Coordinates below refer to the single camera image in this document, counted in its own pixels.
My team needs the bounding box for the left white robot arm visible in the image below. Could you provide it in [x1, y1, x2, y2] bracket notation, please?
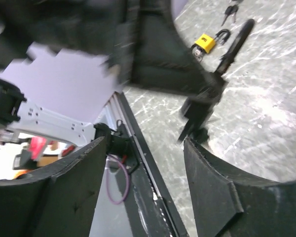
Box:
[0, 0, 216, 146]

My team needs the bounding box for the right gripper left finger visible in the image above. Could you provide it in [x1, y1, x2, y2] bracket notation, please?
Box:
[0, 137, 106, 237]

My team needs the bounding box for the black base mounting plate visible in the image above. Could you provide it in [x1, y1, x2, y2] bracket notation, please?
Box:
[110, 93, 188, 237]

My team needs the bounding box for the black-headed key bunch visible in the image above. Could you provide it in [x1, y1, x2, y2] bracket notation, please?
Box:
[221, 4, 239, 26]

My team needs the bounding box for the black padlock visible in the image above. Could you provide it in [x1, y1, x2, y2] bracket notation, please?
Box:
[178, 19, 255, 143]

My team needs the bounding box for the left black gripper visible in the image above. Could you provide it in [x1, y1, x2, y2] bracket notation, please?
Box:
[108, 0, 212, 95]

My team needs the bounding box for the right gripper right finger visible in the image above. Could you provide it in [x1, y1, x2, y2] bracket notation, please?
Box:
[184, 138, 296, 237]

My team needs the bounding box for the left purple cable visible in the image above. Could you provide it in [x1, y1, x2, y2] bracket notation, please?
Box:
[106, 154, 131, 205]

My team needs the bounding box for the yellow padlock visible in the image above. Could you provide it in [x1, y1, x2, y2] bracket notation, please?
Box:
[190, 29, 231, 62]

